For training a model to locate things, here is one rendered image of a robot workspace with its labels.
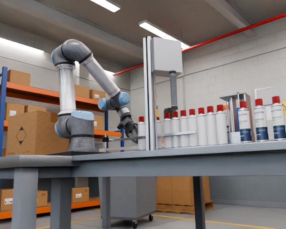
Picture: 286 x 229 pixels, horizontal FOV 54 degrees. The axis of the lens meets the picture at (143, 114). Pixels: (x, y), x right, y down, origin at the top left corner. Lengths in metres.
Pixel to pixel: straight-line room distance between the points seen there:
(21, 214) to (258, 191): 5.36
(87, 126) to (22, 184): 0.53
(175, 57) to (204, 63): 5.30
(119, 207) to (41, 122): 2.47
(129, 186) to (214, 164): 3.09
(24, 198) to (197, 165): 0.58
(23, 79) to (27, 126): 3.72
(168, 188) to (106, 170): 4.23
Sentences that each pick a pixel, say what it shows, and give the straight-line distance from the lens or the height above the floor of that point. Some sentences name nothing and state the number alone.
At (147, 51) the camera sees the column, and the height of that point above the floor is 1.41.
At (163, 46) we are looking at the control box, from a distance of 1.59.
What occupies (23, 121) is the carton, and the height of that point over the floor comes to 1.07.
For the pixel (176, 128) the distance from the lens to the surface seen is 1.57.
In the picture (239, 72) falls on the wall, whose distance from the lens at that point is 6.42.
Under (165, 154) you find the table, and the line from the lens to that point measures 0.86.
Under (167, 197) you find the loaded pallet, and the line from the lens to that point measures 5.28.
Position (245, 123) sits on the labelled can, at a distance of 1.43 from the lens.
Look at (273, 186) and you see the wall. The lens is 5.98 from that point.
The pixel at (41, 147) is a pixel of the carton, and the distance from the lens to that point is 1.72.
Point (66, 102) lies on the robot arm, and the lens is 1.61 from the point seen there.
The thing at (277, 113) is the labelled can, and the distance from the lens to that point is 1.41.
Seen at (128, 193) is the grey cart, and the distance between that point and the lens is 3.90.
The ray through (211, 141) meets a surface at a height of 0.90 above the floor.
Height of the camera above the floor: 0.77
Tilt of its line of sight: 11 degrees up
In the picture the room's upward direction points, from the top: 2 degrees counter-clockwise
